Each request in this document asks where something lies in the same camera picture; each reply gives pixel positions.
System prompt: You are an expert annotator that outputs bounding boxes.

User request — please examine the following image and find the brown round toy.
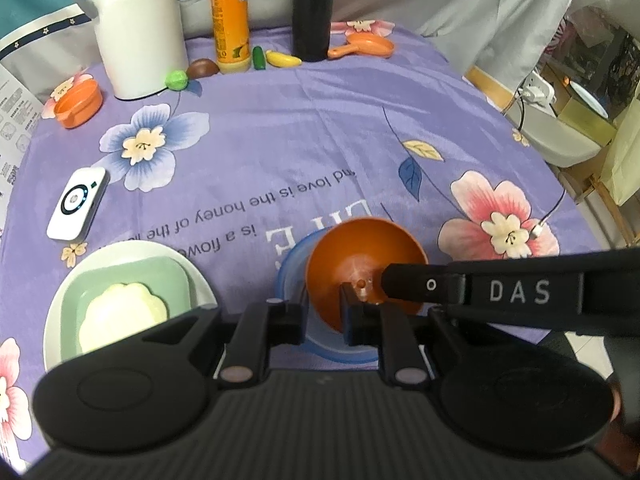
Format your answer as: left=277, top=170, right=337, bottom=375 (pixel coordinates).
left=187, top=59, right=220, bottom=79

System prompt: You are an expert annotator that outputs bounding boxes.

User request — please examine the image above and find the grey plastic box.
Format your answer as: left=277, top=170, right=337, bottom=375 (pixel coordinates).
left=504, top=104, right=602, bottom=167

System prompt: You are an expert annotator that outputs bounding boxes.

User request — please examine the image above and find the blue translucent bowl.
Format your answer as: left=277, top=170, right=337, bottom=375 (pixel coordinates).
left=275, top=232, right=381, bottom=366

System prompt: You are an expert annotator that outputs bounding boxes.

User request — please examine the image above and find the black cylindrical bottle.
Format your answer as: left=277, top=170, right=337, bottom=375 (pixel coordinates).
left=292, top=0, right=333, bottom=62

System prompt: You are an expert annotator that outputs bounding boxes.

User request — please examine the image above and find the white round plate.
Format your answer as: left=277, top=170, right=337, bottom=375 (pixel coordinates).
left=44, top=240, right=218, bottom=376

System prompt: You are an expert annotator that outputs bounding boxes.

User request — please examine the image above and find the green square plate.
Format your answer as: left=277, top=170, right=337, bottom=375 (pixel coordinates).
left=60, top=255, right=193, bottom=361

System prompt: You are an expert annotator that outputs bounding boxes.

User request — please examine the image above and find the white power strip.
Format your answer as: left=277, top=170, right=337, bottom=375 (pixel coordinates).
left=519, top=72, right=557, bottom=107

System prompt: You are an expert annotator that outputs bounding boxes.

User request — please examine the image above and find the printed paper sheet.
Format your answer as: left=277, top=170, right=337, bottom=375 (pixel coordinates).
left=0, top=65, right=46, bottom=221

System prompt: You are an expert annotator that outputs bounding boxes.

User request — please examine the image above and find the purple floral tablecloth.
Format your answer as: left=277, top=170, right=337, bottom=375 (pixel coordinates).
left=0, top=20, right=608, bottom=476

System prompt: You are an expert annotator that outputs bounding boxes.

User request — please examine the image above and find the orange toy pot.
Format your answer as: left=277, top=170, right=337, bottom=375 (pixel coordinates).
left=54, top=80, right=102, bottom=128

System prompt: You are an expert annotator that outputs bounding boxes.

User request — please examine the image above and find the gold box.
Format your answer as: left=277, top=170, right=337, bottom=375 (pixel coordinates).
left=556, top=92, right=619, bottom=147

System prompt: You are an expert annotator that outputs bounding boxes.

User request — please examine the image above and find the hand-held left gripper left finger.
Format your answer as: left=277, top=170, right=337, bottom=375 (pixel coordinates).
left=145, top=299, right=307, bottom=387

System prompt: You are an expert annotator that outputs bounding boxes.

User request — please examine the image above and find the orange bowl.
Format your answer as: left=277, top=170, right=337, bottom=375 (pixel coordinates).
left=305, top=218, right=428, bottom=333

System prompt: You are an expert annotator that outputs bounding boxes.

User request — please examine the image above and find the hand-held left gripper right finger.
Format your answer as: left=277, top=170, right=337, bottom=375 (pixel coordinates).
left=340, top=283, right=482, bottom=387

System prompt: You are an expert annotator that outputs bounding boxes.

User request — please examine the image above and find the yellow toy banana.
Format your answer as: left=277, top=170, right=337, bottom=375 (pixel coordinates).
left=265, top=50, right=302, bottom=68

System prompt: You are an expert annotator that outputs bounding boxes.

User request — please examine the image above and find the yellow flower-shaped plate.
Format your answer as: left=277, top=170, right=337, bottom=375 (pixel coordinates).
left=80, top=282, right=170, bottom=353

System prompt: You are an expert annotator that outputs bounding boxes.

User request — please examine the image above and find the white thermos jug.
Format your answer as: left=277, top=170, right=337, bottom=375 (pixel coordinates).
left=67, top=0, right=188, bottom=101

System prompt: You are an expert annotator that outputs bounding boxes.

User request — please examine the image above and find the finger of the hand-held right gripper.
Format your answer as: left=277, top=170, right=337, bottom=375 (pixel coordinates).
left=381, top=261, right=469, bottom=306

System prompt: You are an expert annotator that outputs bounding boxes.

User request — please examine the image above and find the black cable with metal plug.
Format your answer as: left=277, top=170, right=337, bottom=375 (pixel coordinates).
left=531, top=187, right=568, bottom=239

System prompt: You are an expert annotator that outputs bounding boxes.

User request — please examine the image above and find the white remote device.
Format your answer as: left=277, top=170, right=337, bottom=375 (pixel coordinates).
left=46, top=167, right=110, bottom=241

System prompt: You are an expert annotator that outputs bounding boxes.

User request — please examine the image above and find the pale yellow paper bag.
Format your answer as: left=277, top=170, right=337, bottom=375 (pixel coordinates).
left=599, top=94, right=640, bottom=207

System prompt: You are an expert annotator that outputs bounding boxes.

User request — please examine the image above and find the teal cloth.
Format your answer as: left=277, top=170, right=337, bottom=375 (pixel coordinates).
left=0, top=0, right=581, bottom=46

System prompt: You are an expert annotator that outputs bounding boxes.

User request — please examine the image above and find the orange toy pan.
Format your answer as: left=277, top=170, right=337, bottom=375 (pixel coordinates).
left=327, top=35, right=396, bottom=59

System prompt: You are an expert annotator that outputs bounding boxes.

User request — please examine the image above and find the orange yellow plastic bottle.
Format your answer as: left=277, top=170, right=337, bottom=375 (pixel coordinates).
left=209, top=0, right=252, bottom=75

